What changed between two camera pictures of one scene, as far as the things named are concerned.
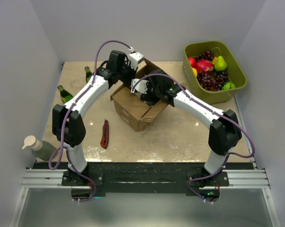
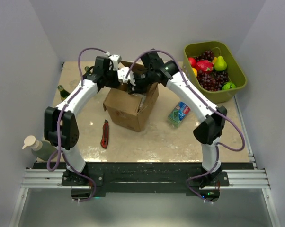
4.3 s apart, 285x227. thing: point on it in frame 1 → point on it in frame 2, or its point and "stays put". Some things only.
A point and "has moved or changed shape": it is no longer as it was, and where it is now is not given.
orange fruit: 195,71 stays put
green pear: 220,65 stays put
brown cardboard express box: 132,109 has moved or changed shape
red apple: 192,61 stays put
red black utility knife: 104,141 stays put
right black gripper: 148,96 → 136,89
